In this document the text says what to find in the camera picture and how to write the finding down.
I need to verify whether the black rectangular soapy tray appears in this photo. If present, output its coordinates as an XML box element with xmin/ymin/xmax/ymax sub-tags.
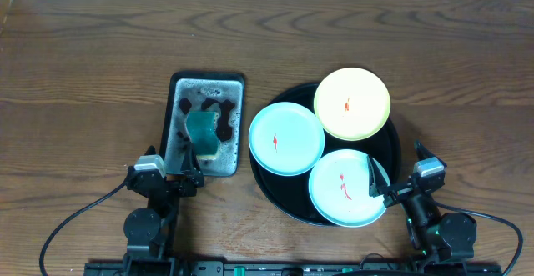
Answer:
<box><xmin>159</xmin><ymin>71</ymin><xmax>244</xmax><ymax>177</ymax></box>

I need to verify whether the round black serving tray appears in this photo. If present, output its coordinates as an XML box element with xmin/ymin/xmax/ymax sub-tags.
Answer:
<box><xmin>249</xmin><ymin>83</ymin><xmax>401</xmax><ymax>226</ymax></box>

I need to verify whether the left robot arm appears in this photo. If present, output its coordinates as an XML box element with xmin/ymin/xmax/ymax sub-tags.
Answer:
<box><xmin>119</xmin><ymin>142</ymin><xmax>204</xmax><ymax>276</ymax></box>

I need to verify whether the light blue plate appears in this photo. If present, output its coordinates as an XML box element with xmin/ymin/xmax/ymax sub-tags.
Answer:
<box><xmin>308</xmin><ymin>149</ymin><xmax>386</xmax><ymax>228</ymax></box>
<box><xmin>249</xmin><ymin>102</ymin><xmax>325</xmax><ymax>177</ymax></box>

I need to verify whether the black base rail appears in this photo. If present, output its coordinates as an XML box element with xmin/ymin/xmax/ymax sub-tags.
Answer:
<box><xmin>83</xmin><ymin>261</ymin><xmax>501</xmax><ymax>276</ymax></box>

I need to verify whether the yellow plate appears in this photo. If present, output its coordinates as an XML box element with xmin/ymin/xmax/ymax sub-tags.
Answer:
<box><xmin>313</xmin><ymin>68</ymin><xmax>391</xmax><ymax>141</ymax></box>

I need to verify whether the light blue plate front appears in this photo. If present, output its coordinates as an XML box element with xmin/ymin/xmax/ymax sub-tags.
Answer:
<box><xmin>308</xmin><ymin>149</ymin><xmax>386</xmax><ymax>228</ymax></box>

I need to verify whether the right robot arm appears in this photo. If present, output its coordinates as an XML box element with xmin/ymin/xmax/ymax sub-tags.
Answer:
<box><xmin>367</xmin><ymin>141</ymin><xmax>476</xmax><ymax>273</ymax></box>

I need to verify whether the green yellow scrubbing sponge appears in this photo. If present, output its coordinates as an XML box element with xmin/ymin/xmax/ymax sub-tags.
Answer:
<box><xmin>185</xmin><ymin>111</ymin><xmax>219</xmax><ymax>160</ymax></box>

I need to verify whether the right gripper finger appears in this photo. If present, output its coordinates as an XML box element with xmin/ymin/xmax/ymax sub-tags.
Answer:
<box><xmin>367</xmin><ymin>156</ymin><xmax>389</xmax><ymax>198</ymax></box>
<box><xmin>414</xmin><ymin>140</ymin><xmax>436</xmax><ymax>161</ymax></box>

